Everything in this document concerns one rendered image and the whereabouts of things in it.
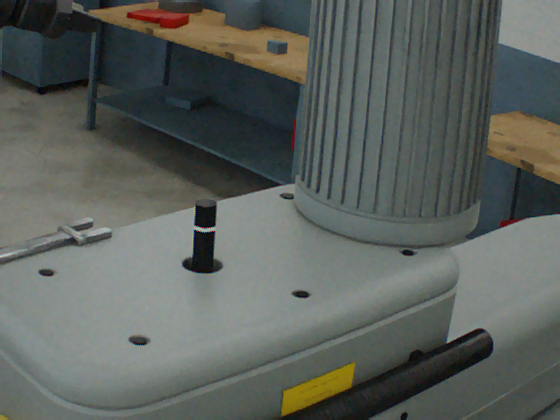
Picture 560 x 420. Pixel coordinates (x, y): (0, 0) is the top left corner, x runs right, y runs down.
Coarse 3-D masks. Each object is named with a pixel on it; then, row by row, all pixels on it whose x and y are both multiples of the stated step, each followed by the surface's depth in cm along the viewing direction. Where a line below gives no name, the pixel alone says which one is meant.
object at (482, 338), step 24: (480, 336) 107; (432, 360) 102; (456, 360) 103; (480, 360) 107; (360, 384) 97; (384, 384) 97; (408, 384) 98; (432, 384) 101; (312, 408) 92; (336, 408) 93; (360, 408) 94; (384, 408) 97
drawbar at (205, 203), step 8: (200, 200) 96; (208, 200) 96; (200, 208) 95; (208, 208) 95; (216, 208) 96; (200, 216) 95; (208, 216) 95; (200, 224) 96; (208, 224) 96; (200, 232) 96; (208, 232) 96; (200, 240) 96; (208, 240) 96; (192, 248) 97; (200, 248) 96; (208, 248) 97; (192, 256) 97; (200, 256) 97; (208, 256) 97; (192, 264) 98; (200, 264) 97; (208, 264) 97; (200, 272) 97; (208, 272) 98
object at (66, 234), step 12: (60, 228) 101; (72, 228) 101; (84, 228) 103; (36, 240) 98; (48, 240) 98; (60, 240) 98; (72, 240) 100; (84, 240) 99; (96, 240) 101; (0, 252) 94; (12, 252) 95; (24, 252) 95; (36, 252) 97
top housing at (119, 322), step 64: (256, 192) 116; (64, 256) 97; (128, 256) 98; (256, 256) 101; (320, 256) 102; (384, 256) 103; (448, 256) 105; (0, 320) 86; (64, 320) 85; (128, 320) 87; (192, 320) 88; (256, 320) 89; (320, 320) 92; (384, 320) 98; (448, 320) 106; (0, 384) 87; (64, 384) 79; (128, 384) 79; (192, 384) 83; (256, 384) 88; (320, 384) 94
